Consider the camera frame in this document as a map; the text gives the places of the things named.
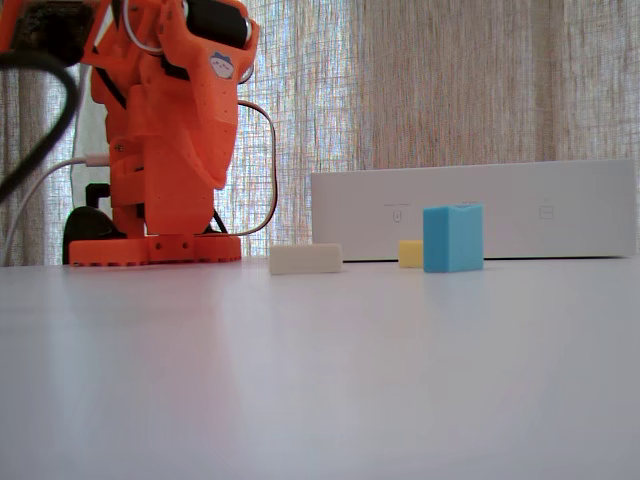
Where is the orange gripper finger with sticker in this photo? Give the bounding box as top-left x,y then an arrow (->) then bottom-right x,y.
183,44 -> 252,190

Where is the orange gripper body with servo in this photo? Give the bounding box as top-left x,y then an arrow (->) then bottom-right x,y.
159,0 -> 261,67

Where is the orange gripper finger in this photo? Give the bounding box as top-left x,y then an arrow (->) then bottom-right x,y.
126,81 -> 210,172

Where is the cream white foam cuboid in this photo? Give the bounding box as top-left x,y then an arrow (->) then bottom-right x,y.
268,243 -> 344,276

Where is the yellow foam cuboid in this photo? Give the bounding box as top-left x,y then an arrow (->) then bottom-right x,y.
398,239 -> 425,269

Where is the blue foam cuboid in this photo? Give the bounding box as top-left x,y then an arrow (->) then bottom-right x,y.
422,201 -> 485,274

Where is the white cardboard bin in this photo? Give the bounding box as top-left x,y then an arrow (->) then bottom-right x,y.
310,159 -> 636,262

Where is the white fabric panel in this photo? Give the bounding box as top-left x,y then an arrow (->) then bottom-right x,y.
69,62 -> 114,211

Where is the black table clamp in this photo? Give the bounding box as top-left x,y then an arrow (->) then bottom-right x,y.
62,182 -> 127,265

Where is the white red black servo wire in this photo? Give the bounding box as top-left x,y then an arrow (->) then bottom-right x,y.
219,98 -> 280,237
122,0 -> 169,56

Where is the thick black cable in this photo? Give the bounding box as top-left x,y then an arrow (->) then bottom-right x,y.
0,51 -> 81,201

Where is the white usb cable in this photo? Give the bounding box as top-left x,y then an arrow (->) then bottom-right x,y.
2,154 -> 112,266

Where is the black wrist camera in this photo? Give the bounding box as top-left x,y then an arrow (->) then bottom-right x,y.
0,1 -> 96,65

